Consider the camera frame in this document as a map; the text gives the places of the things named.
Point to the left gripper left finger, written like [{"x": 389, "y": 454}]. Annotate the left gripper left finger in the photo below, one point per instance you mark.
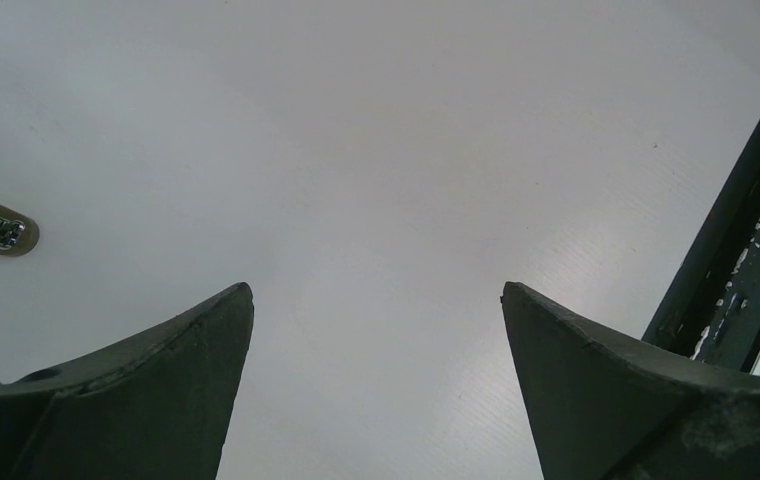
[{"x": 156, "y": 405}]

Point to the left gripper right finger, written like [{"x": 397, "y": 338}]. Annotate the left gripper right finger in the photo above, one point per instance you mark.
[{"x": 604, "y": 405}]

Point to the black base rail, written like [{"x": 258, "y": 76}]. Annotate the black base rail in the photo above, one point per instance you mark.
[{"x": 711, "y": 311}]

